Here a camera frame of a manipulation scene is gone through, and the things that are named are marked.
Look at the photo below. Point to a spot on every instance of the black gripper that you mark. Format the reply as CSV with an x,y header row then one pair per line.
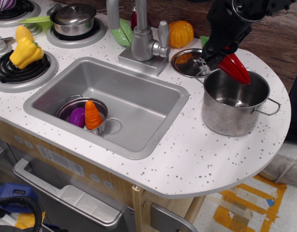
x,y
230,22

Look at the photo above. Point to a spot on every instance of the red toy chili pepper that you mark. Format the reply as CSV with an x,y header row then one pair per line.
x,y
232,66

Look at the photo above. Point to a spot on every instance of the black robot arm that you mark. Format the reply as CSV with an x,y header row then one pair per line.
x,y
272,7

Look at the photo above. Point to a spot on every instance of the steel pot lid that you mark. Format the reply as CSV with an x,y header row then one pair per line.
x,y
189,63

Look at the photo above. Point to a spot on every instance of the large steel pot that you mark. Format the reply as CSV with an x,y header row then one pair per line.
x,y
231,108

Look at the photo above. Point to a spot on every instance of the small steel pot in sink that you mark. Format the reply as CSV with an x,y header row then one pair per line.
x,y
79,101

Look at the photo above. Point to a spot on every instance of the small lidded steel pot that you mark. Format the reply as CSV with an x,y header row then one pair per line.
x,y
74,19

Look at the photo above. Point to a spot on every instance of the yellow toy bell pepper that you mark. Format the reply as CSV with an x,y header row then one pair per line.
x,y
26,53

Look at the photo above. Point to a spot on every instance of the orange toy pumpkin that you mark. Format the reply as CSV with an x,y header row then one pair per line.
x,y
181,34

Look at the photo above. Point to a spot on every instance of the silver toy faucet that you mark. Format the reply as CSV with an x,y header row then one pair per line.
x,y
145,53

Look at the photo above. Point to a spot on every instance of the grey toy sink basin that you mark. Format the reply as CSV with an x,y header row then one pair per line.
x,y
139,109

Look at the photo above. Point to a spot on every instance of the red toy behind faucet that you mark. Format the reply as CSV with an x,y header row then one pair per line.
x,y
133,23

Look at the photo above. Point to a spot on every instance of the green toy cabbage leaf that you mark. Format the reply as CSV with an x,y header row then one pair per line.
x,y
124,34

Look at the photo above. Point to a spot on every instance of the back right stove burner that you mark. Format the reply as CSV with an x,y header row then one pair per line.
x,y
70,42

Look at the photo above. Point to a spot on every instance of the stove burner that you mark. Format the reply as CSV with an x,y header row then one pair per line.
x,y
70,42
23,9
36,74

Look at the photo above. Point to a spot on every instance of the white shoe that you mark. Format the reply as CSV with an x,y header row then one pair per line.
x,y
282,170

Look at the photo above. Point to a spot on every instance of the orange toy carrot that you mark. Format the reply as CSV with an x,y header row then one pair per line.
x,y
92,116

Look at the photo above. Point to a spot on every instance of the purple toy eggplant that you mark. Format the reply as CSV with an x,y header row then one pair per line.
x,y
77,117

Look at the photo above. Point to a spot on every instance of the yellow toy corn cob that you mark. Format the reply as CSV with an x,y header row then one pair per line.
x,y
21,32

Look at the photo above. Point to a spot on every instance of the back left stove burner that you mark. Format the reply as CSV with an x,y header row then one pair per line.
x,y
23,9

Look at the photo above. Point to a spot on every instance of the front left stove burner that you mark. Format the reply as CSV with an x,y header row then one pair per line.
x,y
36,74

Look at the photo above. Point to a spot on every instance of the grey toy oven door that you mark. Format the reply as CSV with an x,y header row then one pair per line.
x,y
71,204

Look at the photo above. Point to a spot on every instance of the metal utensil at left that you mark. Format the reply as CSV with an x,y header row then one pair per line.
x,y
5,45

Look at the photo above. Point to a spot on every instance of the purple white toy onion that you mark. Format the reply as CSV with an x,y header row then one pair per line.
x,y
7,4

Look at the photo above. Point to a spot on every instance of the blue object lower left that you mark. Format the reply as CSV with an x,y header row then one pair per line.
x,y
18,198

